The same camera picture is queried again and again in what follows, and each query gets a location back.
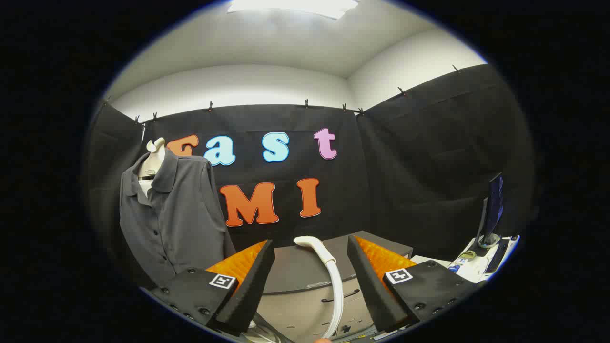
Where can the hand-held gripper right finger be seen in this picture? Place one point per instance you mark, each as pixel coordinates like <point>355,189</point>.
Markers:
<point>374,286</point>

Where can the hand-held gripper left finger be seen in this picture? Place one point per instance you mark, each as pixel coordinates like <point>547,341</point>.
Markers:
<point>250,286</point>

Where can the white garment steamer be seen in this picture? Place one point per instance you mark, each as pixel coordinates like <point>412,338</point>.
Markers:
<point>334,281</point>

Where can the grey button shirt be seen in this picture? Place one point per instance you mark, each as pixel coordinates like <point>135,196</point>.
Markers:
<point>181,214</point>

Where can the cream clothes hanger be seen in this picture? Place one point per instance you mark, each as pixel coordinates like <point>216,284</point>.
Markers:
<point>153,162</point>

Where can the grey cabinet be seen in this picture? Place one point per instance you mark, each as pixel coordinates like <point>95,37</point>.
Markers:
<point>295,271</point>

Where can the white side desk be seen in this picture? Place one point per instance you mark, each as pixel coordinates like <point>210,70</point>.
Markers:
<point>476,272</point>

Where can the black keyboard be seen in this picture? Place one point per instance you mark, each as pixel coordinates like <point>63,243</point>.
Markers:
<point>498,255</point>

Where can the white inner cloth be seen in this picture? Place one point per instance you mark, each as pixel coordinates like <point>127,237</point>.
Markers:
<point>145,186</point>

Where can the black computer monitor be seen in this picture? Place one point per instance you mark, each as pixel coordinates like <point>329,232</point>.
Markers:
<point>494,205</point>

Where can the ceiling light panel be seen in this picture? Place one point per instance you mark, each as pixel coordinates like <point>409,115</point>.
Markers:
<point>290,5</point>

